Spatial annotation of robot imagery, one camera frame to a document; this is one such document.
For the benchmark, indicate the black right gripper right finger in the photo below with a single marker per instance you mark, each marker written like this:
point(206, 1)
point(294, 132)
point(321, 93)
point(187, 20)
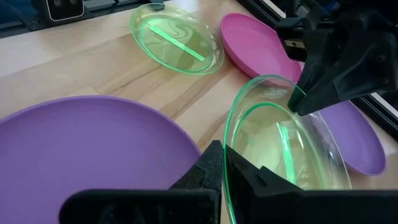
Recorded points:
point(280, 205)

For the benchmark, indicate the purple plastic plate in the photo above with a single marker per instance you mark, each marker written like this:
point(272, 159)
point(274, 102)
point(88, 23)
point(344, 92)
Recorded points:
point(77, 149)
point(357, 140)

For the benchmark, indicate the black table edge rail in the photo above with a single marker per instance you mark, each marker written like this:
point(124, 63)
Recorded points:
point(388, 121)
point(15, 28)

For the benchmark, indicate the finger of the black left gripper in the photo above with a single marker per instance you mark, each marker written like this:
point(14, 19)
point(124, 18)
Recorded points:
point(357, 90)
point(351, 59)

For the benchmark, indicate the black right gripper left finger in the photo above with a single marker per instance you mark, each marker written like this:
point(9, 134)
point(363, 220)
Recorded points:
point(161, 208)

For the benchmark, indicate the black table-level camera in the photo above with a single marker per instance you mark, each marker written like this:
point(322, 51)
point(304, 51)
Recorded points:
point(63, 9)

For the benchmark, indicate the pink plastic plate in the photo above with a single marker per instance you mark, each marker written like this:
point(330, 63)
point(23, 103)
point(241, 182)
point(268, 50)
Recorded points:
point(248, 43)

